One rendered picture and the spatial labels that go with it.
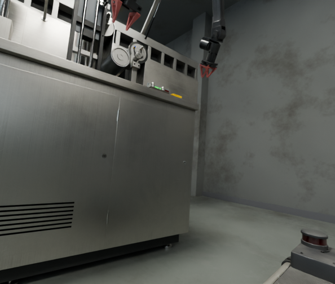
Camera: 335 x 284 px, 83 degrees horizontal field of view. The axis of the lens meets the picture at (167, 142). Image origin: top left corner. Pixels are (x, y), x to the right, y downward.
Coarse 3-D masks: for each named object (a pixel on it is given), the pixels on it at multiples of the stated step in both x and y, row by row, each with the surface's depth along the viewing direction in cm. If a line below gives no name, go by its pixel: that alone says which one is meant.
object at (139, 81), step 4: (144, 64) 135; (140, 68) 139; (144, 68) 134; (140, 72) 138; (144, 72) 134; (136, 76) 143; (140, 76) 138; (136, 80) 142; (140, 80) 137; (140, 84) 136
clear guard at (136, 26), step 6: (108, 0) 150; (138, 0) 156; (144, 0) 157; (150, 0) 159; (144, 6) 161; (150, 6) 162; (120, 12) 158; (126, 12) 160; (144, 12) 164; (120, 18) 161; (126, 18) 162; (138, 18) 165; (144, 18) 167; (126, 24) 166; (132, 24) 167; (138, 24) 169; (144, 24) 171; (138, 30) 173
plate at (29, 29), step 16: (16, 16) 119; (32, 16) 124; (48, 16) 129; (16, 32) 119; (32, 32) 124; (48, 32) 129; (64, 32) 135; (48, 48) 128; (64, 48) 134; (112, 48) 155; (144, 80) 172; (160, 80) 182; (176, 80) 194; (192, 80) 207; (192, 96) 206
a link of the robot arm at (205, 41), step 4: (216, 32) 108; (212, 36) 110; (216, 36) 108; (204, 40) 117; (208, 40) 115; (212, 40) 111; (216, 40) 110; (220, 40) 115; (200, 44) 119; (204, 44) 117; (204, 48) 118
